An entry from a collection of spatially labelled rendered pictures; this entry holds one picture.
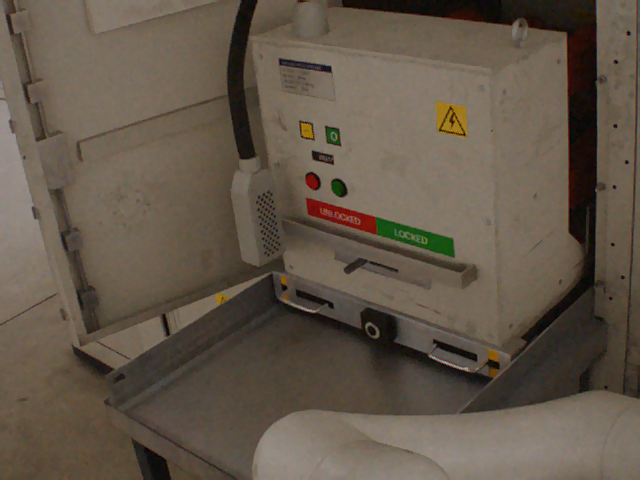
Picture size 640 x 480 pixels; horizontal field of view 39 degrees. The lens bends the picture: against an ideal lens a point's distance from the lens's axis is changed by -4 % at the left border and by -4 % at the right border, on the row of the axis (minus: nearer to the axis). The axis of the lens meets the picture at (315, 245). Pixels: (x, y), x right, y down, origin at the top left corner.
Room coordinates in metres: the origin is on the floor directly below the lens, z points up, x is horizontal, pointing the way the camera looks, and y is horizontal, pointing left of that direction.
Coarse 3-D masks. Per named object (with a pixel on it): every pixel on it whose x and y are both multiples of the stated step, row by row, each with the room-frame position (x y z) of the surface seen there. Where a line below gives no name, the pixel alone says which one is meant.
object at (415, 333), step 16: (272, 272) 1.60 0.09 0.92; (288, 272) 1.58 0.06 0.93; (304, 288) 1.54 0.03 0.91; (320, 288) 1.51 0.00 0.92; (304, 304) 1.54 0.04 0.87; (320, 304) 1.51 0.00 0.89; (336, 304) 1.48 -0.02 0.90; (352, 304) 1.45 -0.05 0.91; (368, 304) 1.43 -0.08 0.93; (352, 320) 1.46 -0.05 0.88; (400, 320) 1.37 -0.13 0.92; (416, 320) 1.35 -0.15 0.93; (400, 336) 1.38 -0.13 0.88; (416, 336) 1.35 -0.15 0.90; (432, 336) 1.32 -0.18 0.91; (448, 336) 1.30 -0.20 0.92; (464, 336) 1.28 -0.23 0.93; (512, 336) 1.26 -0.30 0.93; (448, 352) 1.30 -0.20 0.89; (464, 352) 1.28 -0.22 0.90; (512, 352) 1.22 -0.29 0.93; (496, 368) 1.23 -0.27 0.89
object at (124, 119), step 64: (0, 0) 1.56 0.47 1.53; (64, 0) 1.64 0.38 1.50; (128, 0) 1.66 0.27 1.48; (192, 0) 1.72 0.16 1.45; (64, 64) 1.62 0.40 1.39; (128, 64) 1.68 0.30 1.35; (192, 64) 1.74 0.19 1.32; (64, 128) 1.61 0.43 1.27; (128, 128) 1.65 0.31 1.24; (192, 128) 1.73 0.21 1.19; (256, 128) 1.79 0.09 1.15; (64, 192) 1.60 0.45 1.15; (128, 192) 1.65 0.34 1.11; (192, 192) 1.71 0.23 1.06; (64, 256) 1.56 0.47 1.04; (128, 256) 1.64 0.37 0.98; (192, 256) 1.70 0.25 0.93; (128, 320) 1.60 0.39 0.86
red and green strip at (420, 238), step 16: (320, 208) 1.50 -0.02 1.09; (336, 208) 1.48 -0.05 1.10; (352, 224) 1.45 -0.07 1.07; (368, 224) 1.43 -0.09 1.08; (384, 224) 1.40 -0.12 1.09; (400, 224) 1.38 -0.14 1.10; (400, 240) 1.38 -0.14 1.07; (416, 240) 1.35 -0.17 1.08; (432, 240) 1.33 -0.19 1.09; (448, 240) 1.31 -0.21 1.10
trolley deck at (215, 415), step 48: (288, 336) 1.48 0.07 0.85; (336, 336) 1.46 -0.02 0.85; (192, 384) 1.36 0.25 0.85; (240, 384) 1.35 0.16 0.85; (288, 384) 1.33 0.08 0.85; (336, 384) 1.31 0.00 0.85; (384, 384) 1.29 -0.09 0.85; (432, 384) 1.27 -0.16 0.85; (480, 384) 1.25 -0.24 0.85; (144, 432) 1.27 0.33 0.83; (192, 432) 1.23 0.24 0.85; (240, 432) 1.21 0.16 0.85
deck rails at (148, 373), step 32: (256, 288) 1.58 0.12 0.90; (224, 320) 1.51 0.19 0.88; (256, 320) 1.55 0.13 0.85; (576, 320) 1.35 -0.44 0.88; (160, 352) 1.40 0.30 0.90; (192, 352) 1.45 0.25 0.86; (544, 352) 1.28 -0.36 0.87; (128, 384) 1.35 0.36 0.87; (160, 384) 1.37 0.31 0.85; (512, 384) 1.20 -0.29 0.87
